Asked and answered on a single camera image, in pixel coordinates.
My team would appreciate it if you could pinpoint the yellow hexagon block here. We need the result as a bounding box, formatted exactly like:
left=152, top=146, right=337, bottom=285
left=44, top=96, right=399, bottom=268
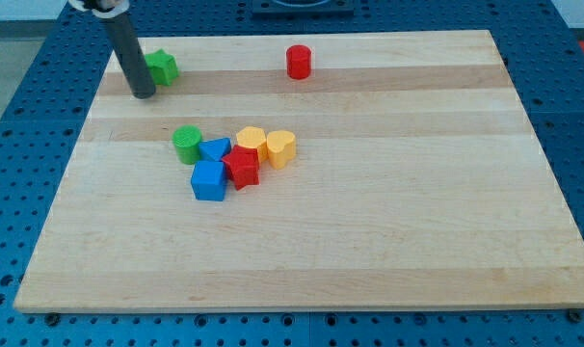
left=236, top=126, right=268, bottom=163

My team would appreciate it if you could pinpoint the red cylinder block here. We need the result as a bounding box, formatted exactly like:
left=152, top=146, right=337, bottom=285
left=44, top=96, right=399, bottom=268
left=286, top=44, right=311, bottom=80

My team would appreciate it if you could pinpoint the yellow heart block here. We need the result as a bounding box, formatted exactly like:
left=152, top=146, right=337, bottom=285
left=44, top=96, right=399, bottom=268
left=266, top=130, right=297, bottom=170

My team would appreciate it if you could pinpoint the green cylinder block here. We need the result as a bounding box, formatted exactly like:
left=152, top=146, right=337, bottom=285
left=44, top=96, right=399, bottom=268
left=172, top=125, right=202, bottom=165

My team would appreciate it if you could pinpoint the blue triangle block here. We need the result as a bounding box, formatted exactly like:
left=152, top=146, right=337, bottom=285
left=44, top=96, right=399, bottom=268
left=199, top=138, right=231, bottom=162

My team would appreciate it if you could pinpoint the red star block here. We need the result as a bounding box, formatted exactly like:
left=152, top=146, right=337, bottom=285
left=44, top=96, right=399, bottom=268
left=222, top=145, right=259, bottom=191

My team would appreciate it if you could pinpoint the blue cube block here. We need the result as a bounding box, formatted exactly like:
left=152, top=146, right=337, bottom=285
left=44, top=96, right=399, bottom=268
left=190, top=161, right=227, bottom=201

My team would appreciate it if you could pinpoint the light wooden board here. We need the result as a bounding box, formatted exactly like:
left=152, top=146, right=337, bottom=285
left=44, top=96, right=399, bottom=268
left=14, top=30, right=584, bottom=313

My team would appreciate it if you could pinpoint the green star block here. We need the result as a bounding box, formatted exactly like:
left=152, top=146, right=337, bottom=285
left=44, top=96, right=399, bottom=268
left=145, top=49, right=179, bottom=86

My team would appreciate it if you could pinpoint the grey cylindrical robot arm stick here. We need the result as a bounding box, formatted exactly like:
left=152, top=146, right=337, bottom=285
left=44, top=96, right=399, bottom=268
left=102, top=13, right=156, bottom=99

